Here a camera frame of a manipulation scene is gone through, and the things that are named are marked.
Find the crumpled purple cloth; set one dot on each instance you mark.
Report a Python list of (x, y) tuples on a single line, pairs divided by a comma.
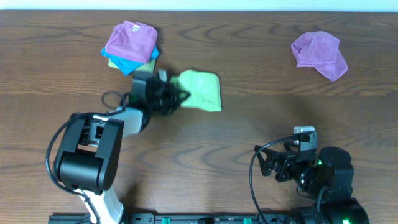
[(320, 50)]

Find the light green microfiber cloth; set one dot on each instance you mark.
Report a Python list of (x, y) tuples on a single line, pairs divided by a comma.
[(204, 89)]

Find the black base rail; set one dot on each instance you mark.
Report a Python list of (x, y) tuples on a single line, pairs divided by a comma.
[(149, 218)]

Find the folded blue cloth in stack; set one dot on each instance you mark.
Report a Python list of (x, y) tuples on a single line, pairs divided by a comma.
[(154, 55)]

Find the folded green cloth under stack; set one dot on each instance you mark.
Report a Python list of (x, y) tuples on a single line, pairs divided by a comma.
[(127, 67)]

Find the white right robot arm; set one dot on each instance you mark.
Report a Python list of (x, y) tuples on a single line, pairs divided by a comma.
[(325, 177)]

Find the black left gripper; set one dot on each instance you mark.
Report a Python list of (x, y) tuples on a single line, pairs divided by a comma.
[(170, 97)]

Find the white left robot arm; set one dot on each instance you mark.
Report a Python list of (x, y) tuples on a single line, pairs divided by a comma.
[(83, 155)]

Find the folded purple cloth on stack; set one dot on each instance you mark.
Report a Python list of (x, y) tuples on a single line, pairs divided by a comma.
[(133, 41)]

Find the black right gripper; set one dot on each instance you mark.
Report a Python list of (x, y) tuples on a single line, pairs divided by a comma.
[(286, 161)]

